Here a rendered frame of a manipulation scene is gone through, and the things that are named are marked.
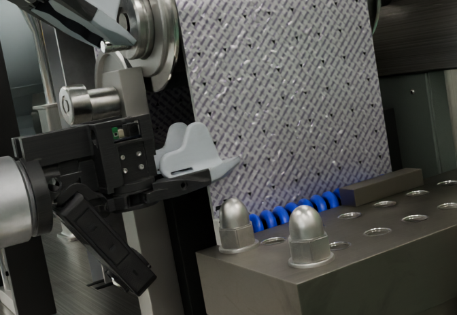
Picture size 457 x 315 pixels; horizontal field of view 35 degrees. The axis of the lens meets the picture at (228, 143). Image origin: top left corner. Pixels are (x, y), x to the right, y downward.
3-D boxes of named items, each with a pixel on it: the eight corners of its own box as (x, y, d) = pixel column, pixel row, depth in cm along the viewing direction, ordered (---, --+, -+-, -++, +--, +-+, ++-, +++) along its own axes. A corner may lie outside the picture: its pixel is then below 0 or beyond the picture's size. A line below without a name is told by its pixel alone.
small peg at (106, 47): (103, 37, 70) (106, 50, 70) (128, 33, 71) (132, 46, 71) (98, 42, 71) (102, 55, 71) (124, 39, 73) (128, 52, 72)
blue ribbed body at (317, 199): (228, 252, 71) (222, 218, 71) (388, 199, 82) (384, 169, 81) (246, 258, 68) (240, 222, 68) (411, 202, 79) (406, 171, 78)
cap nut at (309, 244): (279, 263, 57) (270, 209, 57) (315, 250, 59) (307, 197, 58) (307, 271, 54) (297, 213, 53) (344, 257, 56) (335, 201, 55)
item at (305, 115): (216, 241, 71) (183, 57, 69) (391, 186, 83) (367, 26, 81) (219, 242, 71) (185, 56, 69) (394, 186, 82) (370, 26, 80)
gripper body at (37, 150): (158, 111, 63) (23, 139, 58) (175, 205, 64) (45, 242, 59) (126, 113, 70) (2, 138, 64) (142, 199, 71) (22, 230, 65)
